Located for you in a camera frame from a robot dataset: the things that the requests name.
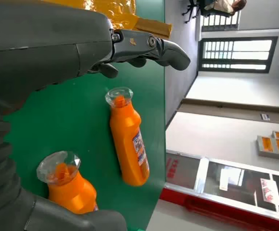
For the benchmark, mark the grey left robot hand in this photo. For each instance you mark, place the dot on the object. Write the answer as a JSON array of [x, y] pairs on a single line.
[[33, 47]]

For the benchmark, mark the orange bottle with clear cap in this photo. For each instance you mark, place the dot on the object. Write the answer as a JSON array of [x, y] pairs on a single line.
[[72, 194], [127, 143]]

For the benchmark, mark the green table mat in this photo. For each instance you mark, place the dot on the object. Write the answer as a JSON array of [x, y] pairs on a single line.
[[81, 121]]

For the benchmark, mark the yellow wrapped cardboard box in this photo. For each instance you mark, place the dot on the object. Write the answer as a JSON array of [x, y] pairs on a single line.
[[120, 12]]

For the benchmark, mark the barred glass partition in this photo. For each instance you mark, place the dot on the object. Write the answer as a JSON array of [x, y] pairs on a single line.
[[220, 21]]

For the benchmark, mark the brown framed door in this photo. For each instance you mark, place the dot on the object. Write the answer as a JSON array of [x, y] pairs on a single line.
[[226, 110]]

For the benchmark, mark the dark framed window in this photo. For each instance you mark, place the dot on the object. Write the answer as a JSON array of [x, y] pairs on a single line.
[[238, 55]]

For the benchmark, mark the red and white cabinet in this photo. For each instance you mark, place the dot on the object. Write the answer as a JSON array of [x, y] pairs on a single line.
[[226, 204]]

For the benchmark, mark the orange wall plaques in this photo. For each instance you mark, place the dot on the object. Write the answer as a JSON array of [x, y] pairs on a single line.
[[274, 146]]

